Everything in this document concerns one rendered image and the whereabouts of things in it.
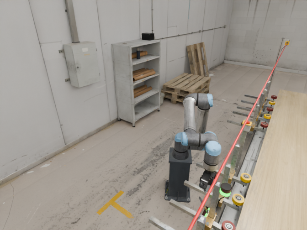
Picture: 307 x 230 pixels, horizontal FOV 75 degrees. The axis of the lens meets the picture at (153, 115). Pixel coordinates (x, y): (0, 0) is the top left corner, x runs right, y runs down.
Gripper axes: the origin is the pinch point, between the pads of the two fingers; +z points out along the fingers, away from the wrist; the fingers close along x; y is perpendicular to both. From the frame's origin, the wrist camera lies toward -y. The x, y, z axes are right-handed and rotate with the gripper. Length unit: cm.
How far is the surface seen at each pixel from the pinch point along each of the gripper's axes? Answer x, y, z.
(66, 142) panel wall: 249, 48, 88
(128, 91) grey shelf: 208, 165, 26
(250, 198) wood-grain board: -26.8, 22.0, 11.1
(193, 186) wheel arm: 13.8, 15.9, 18.1
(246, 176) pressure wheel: -19.8, 41.8, 10.0
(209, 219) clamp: -8.1, -7.4, 14.1
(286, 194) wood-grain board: -48, 41, 11
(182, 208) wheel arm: 11.2, -9.2, 15.2
